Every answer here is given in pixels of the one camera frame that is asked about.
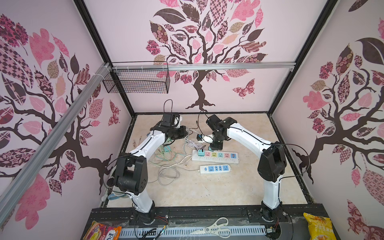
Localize white slotted cable duct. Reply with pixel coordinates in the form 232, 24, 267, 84
119, 226, 267, 240

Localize teal charger plug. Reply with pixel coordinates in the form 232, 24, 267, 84
198, 150, 206, 157

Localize long multicolour power strip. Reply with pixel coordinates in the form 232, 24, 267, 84
192, 150, 239, 164

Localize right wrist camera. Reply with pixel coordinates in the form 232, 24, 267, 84
197, 134, 214, 144

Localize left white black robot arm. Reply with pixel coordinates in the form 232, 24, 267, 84
111, 112, 188, 225

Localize aluminium frame bar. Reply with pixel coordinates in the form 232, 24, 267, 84
0, 61, 297, 226

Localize white mug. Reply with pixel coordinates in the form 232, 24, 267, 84
108, 193, 129, 201

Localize black wire basket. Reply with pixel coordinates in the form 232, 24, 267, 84
103, 61, 171, 94

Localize pile of chargers and cables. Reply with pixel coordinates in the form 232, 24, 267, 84
136, 131, 208, 166

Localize red yellow snack packet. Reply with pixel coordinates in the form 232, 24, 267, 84
83, 221, 122, 240

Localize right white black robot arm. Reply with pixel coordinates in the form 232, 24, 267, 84
206, 115, 287, 222

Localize black mounting rail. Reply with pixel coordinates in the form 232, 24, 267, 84
87, 204, 329, 226

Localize small blue-socket power strip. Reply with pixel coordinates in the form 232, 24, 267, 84
199, 164, 232, 175

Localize white power strip cable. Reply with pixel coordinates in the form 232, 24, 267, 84
146, 155, 201, 186

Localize yellow snack bag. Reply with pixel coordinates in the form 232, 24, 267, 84
303, 213, 337, 240

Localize white handled scissors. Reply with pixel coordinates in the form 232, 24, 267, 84
190, 217, 232, 239

